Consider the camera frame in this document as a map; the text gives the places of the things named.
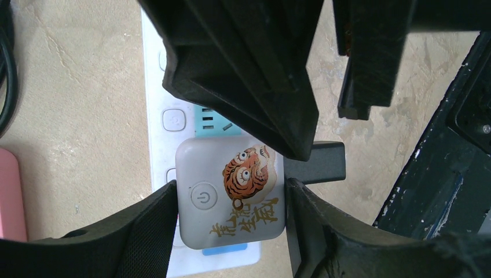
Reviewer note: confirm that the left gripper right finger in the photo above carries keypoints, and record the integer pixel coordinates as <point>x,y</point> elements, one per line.
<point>324,241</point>

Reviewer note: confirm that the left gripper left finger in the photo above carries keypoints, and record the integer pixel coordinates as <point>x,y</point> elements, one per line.
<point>134,242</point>

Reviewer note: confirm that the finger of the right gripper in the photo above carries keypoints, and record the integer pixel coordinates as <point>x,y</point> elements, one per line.
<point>247,61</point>
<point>372,35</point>

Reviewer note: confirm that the black plug with cable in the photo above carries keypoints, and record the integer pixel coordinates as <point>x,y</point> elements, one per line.
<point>327,163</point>

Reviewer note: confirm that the white power strip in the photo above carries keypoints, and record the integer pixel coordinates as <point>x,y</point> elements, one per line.
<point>170,122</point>

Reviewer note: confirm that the white orange plug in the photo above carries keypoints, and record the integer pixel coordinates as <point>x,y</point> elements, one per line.
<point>230,190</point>

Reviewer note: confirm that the pink power socket block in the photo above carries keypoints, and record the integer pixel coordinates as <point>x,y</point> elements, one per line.
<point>13,225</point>

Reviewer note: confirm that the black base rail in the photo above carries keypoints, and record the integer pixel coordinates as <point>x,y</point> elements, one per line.
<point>445,186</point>

